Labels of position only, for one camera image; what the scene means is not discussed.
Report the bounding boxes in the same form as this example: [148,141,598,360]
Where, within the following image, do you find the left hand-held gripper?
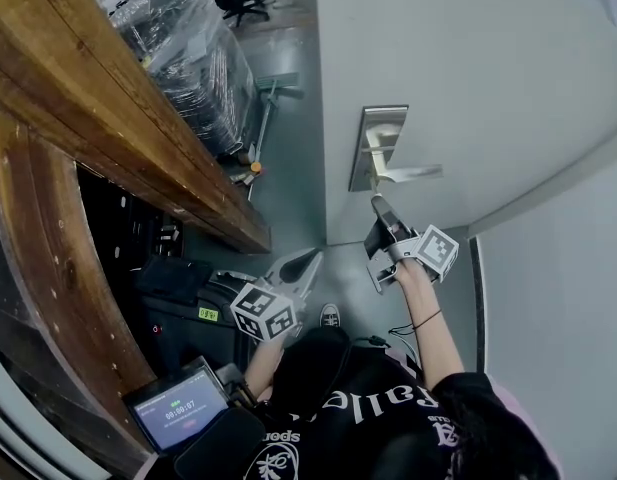
[230,247,324,342]

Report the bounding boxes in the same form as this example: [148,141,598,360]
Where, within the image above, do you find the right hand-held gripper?
[363,195,460,295]

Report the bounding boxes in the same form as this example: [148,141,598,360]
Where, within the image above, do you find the white door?
[312,0,617,247]

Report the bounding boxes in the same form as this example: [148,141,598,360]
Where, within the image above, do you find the person's right forearm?
[395,260,464,394]

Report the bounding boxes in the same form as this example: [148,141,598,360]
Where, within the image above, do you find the person's left forearm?
[243,337,287,402]

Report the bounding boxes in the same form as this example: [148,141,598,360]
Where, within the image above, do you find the silver door lock plate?
[348,105,409,193]

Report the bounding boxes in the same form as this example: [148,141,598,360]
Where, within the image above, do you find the person's left sneaker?
[319,302,342,328]

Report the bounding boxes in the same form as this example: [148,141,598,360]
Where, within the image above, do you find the person's black trousers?
[272,325,389,399]

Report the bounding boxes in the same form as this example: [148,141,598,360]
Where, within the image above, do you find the black skirting board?
[467,236,489,374]

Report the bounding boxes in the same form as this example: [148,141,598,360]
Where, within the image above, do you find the large black hard case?
[135,255,259,369]

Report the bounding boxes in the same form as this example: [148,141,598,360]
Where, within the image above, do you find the person's black printed shirt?
[242,347,562,480]

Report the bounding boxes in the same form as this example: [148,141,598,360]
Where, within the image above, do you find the tablet with timer screen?
[122,365,232,454]

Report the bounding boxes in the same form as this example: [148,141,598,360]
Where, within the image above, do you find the black chest pouch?
[173,406,267,480]

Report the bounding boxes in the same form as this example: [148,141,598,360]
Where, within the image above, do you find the plastic wrapped pallet load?
[110,0,257,157]

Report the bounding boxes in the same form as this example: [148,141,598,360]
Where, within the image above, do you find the black wrist hair tie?
[411,309,442,330]

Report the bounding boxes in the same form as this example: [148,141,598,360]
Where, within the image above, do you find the black power cable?
[387,323,422,367]

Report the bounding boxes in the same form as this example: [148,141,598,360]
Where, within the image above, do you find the black tablet mount bracket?
[215,362,262,409]

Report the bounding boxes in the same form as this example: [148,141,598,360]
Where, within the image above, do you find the long handled floor squeegee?
[247,71,305,164]

